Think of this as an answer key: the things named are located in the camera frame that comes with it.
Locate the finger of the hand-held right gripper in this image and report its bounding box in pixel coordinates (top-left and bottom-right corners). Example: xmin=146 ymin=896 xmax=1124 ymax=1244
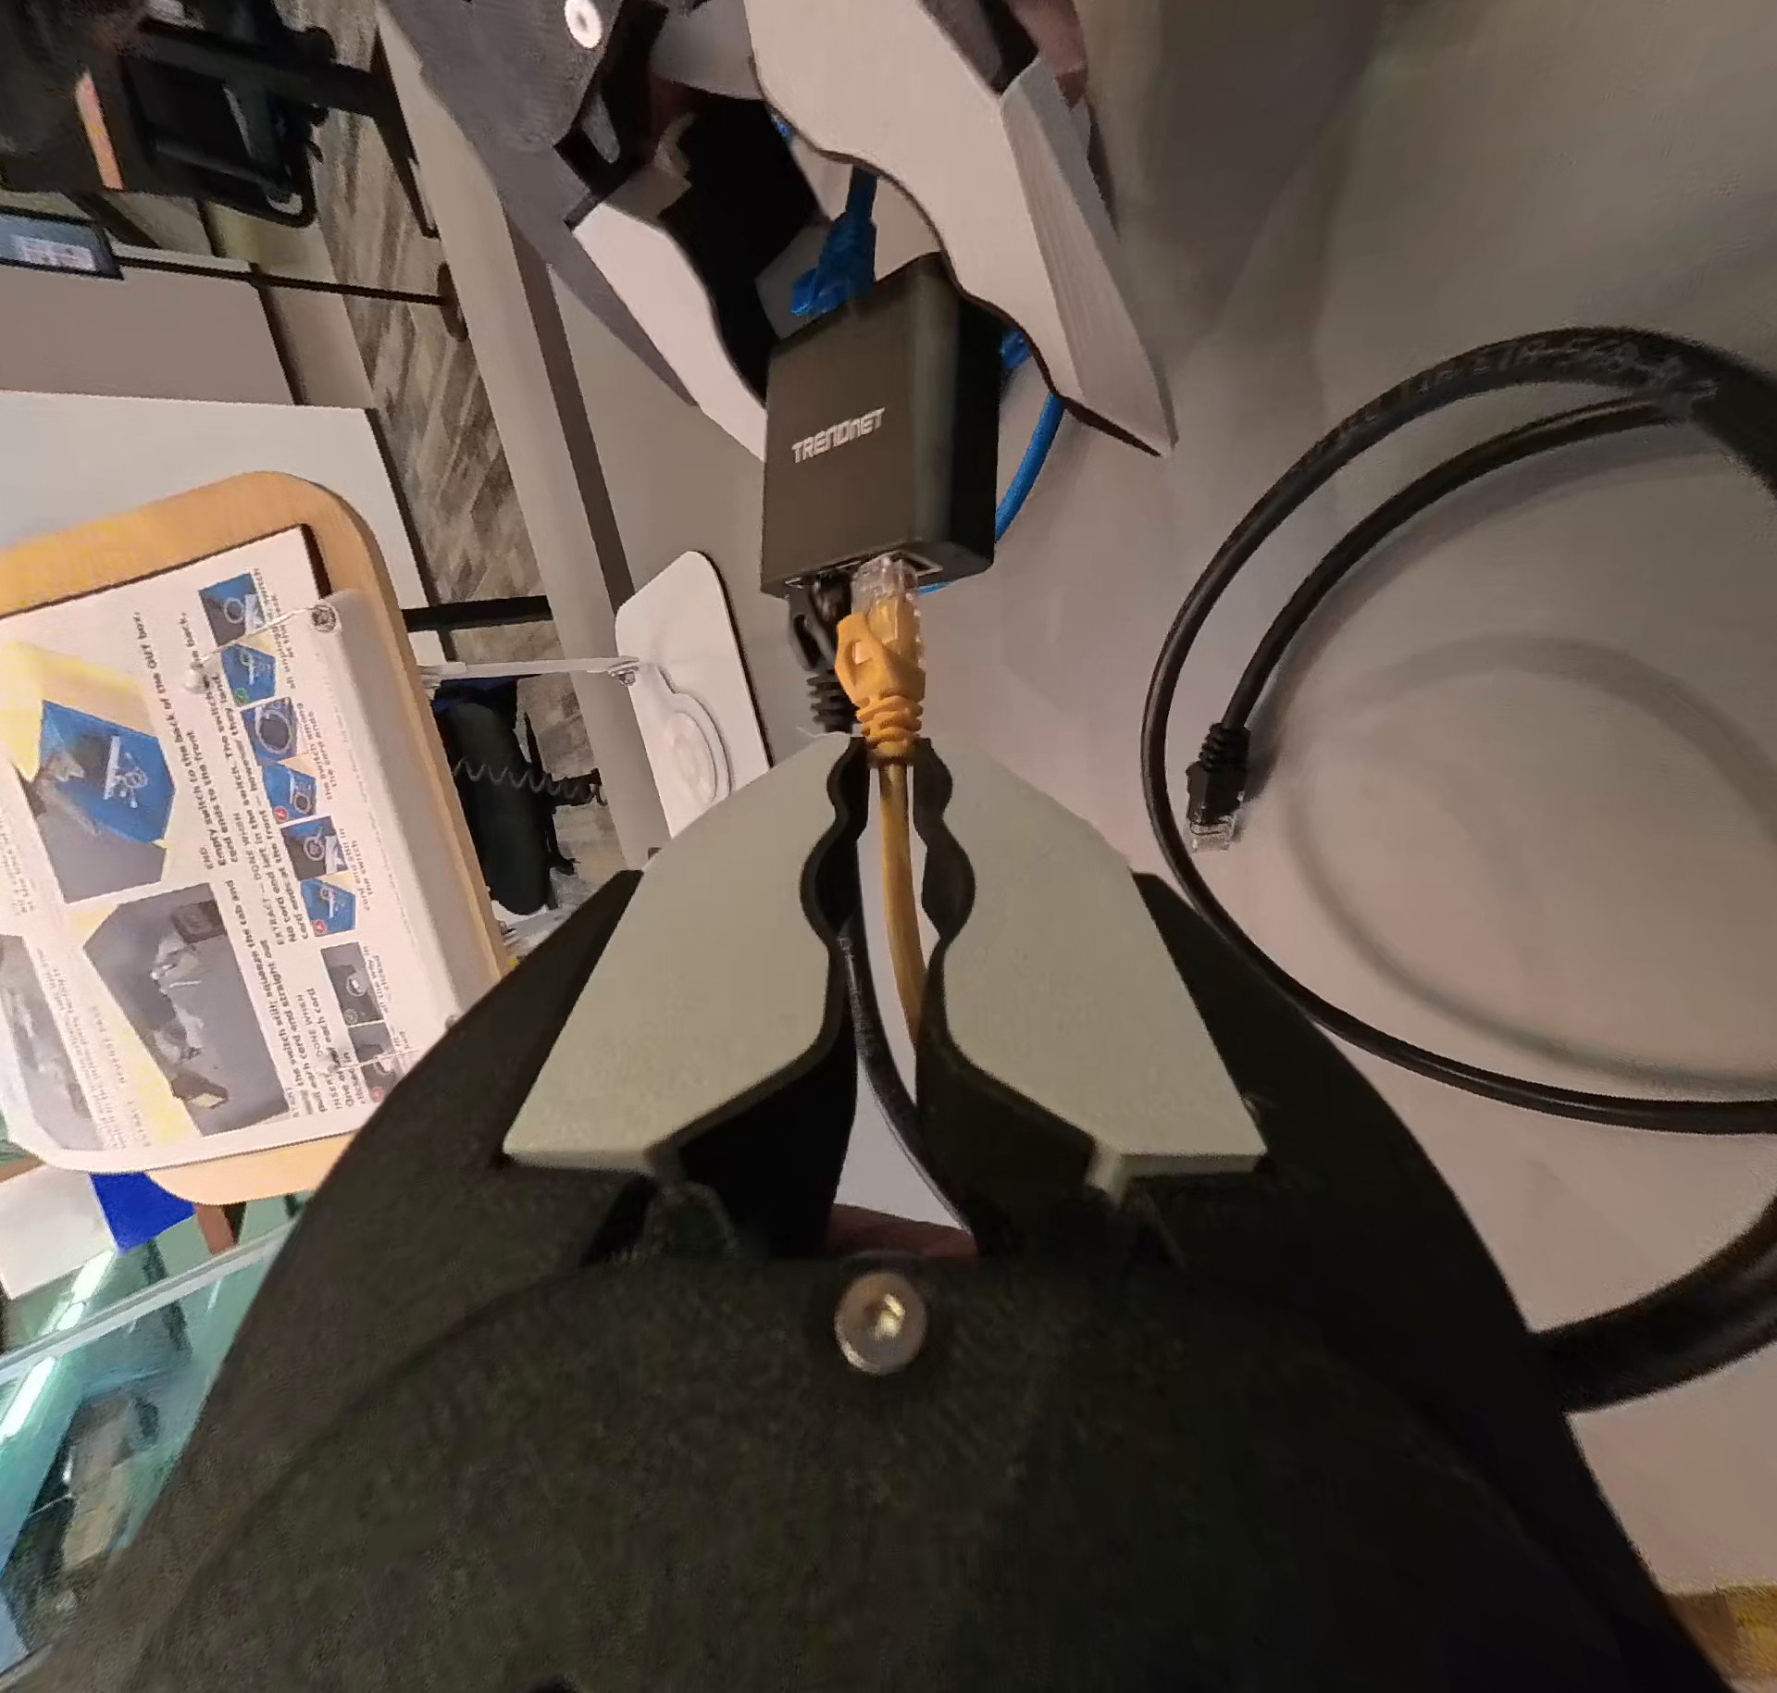
xmin=727 ymin=0 xmax=1181 ymax=459
xmin=568 ymin=194 xmax=773 ymax=428

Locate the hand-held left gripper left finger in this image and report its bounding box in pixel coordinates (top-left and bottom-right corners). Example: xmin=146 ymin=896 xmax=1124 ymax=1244
xmin=501 ymin=735 xmax=860 ymax=1229

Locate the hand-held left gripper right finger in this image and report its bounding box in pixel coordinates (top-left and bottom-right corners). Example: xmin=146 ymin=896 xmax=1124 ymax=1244
xmin=916 ymin=735 xmax=1267 ymax=1229

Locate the blue ethernet cable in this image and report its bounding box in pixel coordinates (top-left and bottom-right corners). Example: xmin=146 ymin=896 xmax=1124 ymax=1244
xmin=769 ymin=110 xmax=1072 ymax=545

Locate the black network switch box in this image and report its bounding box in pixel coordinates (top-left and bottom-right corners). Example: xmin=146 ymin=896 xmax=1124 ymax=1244
xmin=757 ymin=251 xmax=1005 ymax=600

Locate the black ethernet cable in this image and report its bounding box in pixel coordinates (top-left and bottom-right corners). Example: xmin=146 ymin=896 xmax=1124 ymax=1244
xmin=781 ymin=325 xmax=1777 ymax=1419

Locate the orange ethernet cable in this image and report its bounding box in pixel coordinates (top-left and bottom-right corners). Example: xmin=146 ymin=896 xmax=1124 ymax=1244
xmin=832 ymin=549 xmax=931 ymax=1050

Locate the person's right hand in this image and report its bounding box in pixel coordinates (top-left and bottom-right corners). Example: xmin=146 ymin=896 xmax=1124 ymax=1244
xmin=999 ymin=0 xmax=1090 ymax=108

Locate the black swivel office chair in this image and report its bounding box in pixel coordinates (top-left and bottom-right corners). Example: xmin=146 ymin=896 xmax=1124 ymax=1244
xmin=428 ymin=683 xmax=614 ymax=919

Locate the wooden instruction board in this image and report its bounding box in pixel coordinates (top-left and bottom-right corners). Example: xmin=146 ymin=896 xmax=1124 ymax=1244
xmin=0 ymin=471 xmax=511 ymax=1211

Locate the printed instruction sheet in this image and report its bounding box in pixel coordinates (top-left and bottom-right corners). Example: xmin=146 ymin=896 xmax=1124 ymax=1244
xmin=0 ymin=523 xmax=461 ymax=1175

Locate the blue storage box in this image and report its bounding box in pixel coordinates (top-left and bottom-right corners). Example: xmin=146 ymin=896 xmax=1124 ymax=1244
xmin=87 ymin=1165 xmax=198 ymax=1258

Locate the dark furniture frame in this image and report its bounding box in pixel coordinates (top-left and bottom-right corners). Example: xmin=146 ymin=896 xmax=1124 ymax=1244
xmin=0 ymin=0 xmax=420 ymax=225

